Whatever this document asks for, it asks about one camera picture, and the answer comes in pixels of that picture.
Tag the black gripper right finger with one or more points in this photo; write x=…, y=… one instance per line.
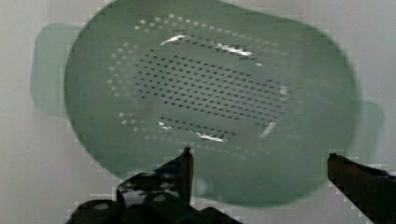
x=371, y=190

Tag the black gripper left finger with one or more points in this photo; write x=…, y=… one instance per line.
x=162, y=196

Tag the green plastic strainer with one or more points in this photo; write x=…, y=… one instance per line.
x=260, y=101

